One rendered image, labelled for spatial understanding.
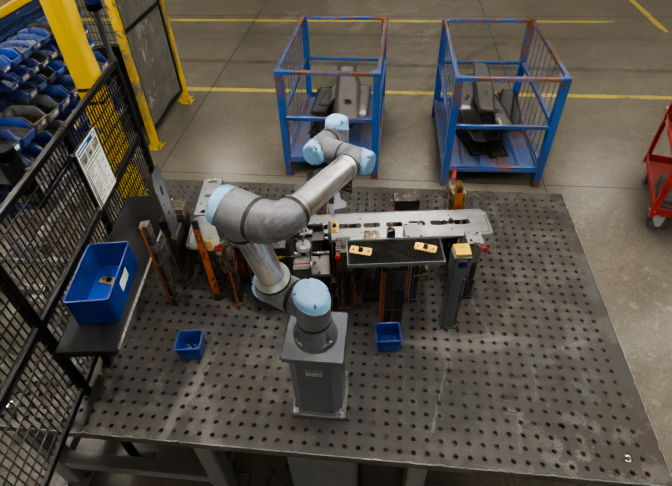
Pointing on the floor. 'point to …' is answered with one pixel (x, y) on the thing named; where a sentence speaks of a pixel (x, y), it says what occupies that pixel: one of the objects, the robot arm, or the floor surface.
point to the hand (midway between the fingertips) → (333, 204)
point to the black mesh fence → (60, 271)
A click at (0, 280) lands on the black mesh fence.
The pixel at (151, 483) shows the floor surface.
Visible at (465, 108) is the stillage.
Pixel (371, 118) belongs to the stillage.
